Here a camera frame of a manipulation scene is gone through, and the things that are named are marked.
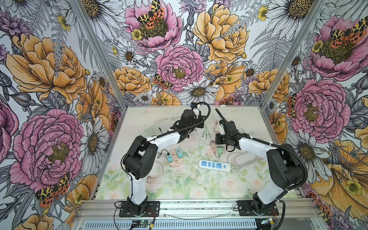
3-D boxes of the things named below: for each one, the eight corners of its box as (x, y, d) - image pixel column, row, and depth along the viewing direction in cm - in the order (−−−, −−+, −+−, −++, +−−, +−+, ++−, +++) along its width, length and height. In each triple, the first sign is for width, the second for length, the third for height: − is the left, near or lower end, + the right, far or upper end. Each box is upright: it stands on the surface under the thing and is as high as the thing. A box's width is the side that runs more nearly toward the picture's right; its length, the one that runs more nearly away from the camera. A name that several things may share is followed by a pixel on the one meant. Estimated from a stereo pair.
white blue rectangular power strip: (198, 167, 90) (198, 166, 88) (199, 160, 93) (199, 158, 91) (229, 172, 88) (230, 170, 86) (229, 164, 91) (230, 163, 89)
